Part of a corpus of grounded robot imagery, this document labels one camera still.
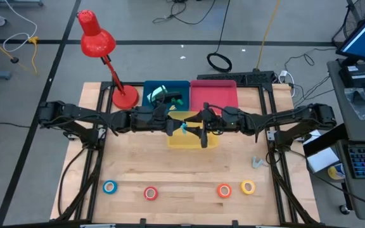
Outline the red tape roll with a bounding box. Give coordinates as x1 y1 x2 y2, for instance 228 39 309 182
143 186 159 201

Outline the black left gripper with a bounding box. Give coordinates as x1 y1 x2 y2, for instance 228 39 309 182
130 106 184 137

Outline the black floor cable bundle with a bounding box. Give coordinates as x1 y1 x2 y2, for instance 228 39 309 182
152 0 217 26

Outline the grey side desk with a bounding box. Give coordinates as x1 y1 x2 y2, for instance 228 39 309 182
326 58 365 222

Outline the white power adapter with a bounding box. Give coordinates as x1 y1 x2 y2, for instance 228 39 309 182
278 70 296 98

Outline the orange tape roll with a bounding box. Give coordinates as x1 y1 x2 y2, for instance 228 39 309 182
217 183 233 199

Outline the black aluminium table frame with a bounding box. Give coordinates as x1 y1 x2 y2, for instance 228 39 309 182
55 80 321 228

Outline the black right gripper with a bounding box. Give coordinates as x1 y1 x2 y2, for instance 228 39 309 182
184 101 247 149

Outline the white cardboard box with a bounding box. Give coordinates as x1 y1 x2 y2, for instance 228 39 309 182
305 148 340 174

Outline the yellow floor cable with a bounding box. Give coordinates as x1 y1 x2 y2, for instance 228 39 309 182
28 36 40 74

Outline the black flat electronics box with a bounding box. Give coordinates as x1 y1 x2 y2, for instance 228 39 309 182
197 73 247 85

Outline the yellow tape roll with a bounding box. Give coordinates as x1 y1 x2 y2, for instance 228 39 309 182
240 179 256 195

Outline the yellow hanging power cord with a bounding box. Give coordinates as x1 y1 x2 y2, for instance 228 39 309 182
256 0 281 71

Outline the blue plastic bin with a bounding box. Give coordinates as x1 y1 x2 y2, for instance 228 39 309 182
141 80 191 115

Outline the clear plastic bag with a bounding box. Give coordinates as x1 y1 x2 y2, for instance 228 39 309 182
343 87 365 120

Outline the black mini computer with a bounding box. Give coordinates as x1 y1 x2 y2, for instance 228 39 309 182
338 64 365 89

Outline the blue tape roll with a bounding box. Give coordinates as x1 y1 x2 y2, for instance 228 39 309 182
102 179 118 195

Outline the black wire fan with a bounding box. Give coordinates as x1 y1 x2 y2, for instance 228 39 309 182
332 0 365 48

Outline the grey staple remover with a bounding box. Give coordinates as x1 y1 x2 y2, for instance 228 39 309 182
251 156 264 169

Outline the yellow translucent plastic bin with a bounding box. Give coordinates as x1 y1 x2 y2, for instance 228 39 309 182
167 110 220 149

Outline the pink plastic bin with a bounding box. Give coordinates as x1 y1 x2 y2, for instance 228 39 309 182
190 79 239 113

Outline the black stapler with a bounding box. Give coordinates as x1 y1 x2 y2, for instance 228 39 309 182
155 91 183 106

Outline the white floor cable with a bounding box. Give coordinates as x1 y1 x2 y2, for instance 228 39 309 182
3 0 38 53

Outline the mint green stapler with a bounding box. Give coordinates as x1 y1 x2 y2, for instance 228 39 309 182
146 84 168 103

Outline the red desk lamp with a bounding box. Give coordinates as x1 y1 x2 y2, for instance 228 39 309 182
77 9 140 111

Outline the black coiled power cable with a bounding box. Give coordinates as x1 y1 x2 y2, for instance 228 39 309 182
206 0 233 73

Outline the black tall electronics box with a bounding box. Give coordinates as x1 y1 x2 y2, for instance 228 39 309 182
245 70 276 85

